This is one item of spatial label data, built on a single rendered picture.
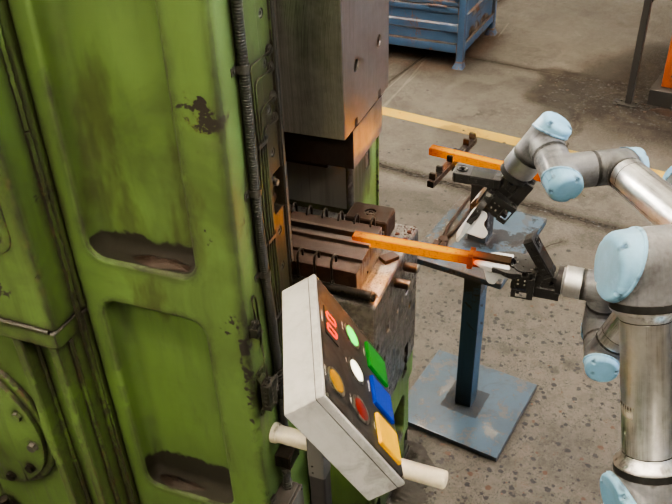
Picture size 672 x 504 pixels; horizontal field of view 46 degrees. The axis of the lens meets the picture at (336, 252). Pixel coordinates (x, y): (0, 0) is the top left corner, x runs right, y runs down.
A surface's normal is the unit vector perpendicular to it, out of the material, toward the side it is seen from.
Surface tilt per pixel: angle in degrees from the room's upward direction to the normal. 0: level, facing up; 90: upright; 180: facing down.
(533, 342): 0
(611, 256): 83
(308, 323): 30
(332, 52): 90
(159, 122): 89
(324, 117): 90
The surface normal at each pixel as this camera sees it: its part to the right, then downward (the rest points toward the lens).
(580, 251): -0.04, -0.82
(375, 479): 0.07, 0.57
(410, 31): -0.44, 0.52
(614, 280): -0.99, -0.03
